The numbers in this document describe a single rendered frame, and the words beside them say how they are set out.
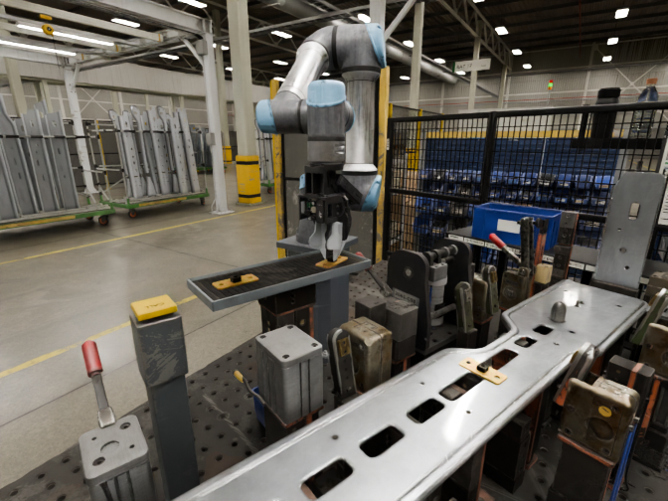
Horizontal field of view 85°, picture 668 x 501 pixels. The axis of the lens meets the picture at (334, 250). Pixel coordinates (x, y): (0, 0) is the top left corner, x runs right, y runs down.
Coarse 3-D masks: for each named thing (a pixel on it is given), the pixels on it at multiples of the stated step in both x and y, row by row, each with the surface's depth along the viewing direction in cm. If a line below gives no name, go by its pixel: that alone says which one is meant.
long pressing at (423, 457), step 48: (576, 288) 110; (528, 336) 83; (576, 336) 83; (384, 384) 66; (432, 384) 67; (480, 384) 67; (528, 384) 67; (336, 432) 56; (432, 432) 56; (480, 432) 56; (240, 480) 48; (288, 480) 48; (384, 480) 48; (432, 480) 48
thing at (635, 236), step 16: (624, 176) 106; (640, 176) 104; (656, 176) 101; (624, 192) 107; (640, 192) 104; (656, 192) 102; (608, 208) 110; (624, 208) 108; (640, 208) 105; (656, 208) 102; (608, 224) 112; (624, 224) 108; (640, 224) 106; (608, 240) 112; (624, 240) 109; (640, 240) 106; (608, 256) 113; (624, 256) 110; (640, 256) 107; (608, 272) 114; (624, 272) 111; (640, 272) 108
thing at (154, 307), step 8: (160, 296) 65; (168, 296) 65; (136, 304) 62; (144, 304) 62; (152, 304) 62; (160, 304) 62; (168, 304) 62; (136, 312) 59; (144, 312) 59; (152, 312) 59; (160, 312) 60; (168, 312) 61
